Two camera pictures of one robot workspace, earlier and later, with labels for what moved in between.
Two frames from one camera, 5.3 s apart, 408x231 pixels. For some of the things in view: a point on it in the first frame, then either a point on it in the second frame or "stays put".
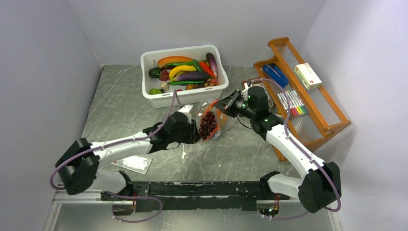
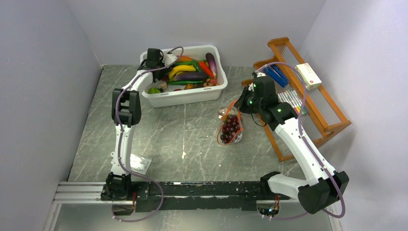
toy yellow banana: (181, 70) stays put
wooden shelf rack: (301, 104) stays put
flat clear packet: (140, 164) stays put
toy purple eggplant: (191, 76) stays put
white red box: (308, 76) stays put
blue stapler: (274, 71) stays put
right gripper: (226, 103) to (240, 104)
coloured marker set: (297, 107) stays put
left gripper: (194, 135) to (165, 71)
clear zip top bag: (211, 121) to (231, 126)
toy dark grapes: (208, 123) to (231, 126)
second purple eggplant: (212, 63) stays put
